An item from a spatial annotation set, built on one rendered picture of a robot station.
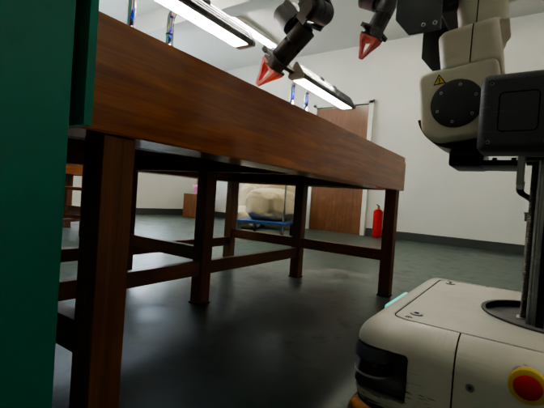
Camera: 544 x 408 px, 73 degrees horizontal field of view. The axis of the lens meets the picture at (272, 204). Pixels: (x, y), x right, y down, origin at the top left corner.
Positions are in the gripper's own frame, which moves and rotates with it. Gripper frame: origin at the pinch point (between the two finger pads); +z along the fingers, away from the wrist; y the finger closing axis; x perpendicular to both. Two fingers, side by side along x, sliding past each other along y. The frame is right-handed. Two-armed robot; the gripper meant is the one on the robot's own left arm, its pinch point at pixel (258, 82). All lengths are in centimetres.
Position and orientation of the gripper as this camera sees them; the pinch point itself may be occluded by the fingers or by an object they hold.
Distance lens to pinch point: 113.0
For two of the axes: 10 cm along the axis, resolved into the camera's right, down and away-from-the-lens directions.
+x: 4.8, 8.1, -3.4
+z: -6.7, 5.9, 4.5
